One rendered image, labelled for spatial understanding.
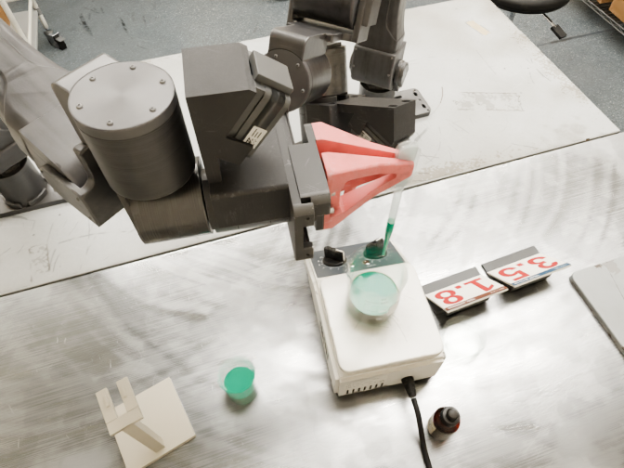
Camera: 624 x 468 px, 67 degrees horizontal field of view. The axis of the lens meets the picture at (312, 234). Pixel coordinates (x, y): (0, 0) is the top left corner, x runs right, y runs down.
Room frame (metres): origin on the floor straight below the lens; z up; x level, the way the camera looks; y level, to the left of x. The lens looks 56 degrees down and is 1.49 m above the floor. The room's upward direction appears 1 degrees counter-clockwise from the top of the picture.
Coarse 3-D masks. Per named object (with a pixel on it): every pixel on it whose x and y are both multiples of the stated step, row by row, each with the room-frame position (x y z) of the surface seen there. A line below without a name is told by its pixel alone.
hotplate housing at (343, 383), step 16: (320, 304) 0.26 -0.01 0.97; (320, 320) 0.24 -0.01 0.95; (336, 368) 0.18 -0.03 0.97; (384, 368) 0.17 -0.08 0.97; (400, 368) 0.17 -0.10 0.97; (416, 368) 0.17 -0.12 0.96; (432, 368) 0.18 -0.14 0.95; (336, 384) 0.16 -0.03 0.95; (352, 384) 0.16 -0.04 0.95; (368, 384) 0.16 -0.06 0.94; (384, 384) 0.17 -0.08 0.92
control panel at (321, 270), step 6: (348, 246) 0.36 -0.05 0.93; (354, 246) 0.36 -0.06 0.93; (360, 246) 0.36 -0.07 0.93; (318, 252) 0.35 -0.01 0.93; (348, 252) 0.35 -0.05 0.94; (312, 258) 0.34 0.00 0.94; (318, 258) 0.33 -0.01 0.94; (312, 264) 0.32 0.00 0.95; (318, 264) 0.32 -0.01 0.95; (318, 270) 0.31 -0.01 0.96; (324, 270) 0.31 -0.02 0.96; (330, 270) 0.31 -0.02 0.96; (336, 270) 0.30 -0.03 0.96; (342, 270) 0.30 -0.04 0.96; (318, 276) 0.29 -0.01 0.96; (324, 276) 0.29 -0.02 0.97
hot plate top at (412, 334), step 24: (336, 288) 0.26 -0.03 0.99; (408, 288) 0.26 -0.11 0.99; (336, 312) 0.23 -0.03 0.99; (408, 312) 0.23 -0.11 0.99; (336, 336) 0.20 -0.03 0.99; (360, 336) 0.20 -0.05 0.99; (384, 336) 0.20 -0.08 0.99; (408, 336) 0.20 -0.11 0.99; (432, 336) 0.20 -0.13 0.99; (360, 360) 0.18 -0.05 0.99; (384, 360) 0.18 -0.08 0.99; (408, 360) 0.18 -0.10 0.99
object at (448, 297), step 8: (472, 280) 0.31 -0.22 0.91; (480, 280) 0.31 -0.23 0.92; (488, 280) 0.31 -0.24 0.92; (448, 288) 0.30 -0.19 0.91; (456, 288) 0.30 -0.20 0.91; (464, 288) 0.30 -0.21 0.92; (472, 288) 0.30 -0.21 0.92; (480, 288) 0.29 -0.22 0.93; (488, 288) 0.29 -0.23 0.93; (496, 288) 0.29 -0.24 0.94; (432, 296) 0.29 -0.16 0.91; (440, 296) 0.29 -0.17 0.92; (448, 296) 0.28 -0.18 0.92; (456, 296) 0.28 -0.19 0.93; (464, 296) 0.28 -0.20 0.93; (472, 296) 0.28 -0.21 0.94; (448, 304) 0.27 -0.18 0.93
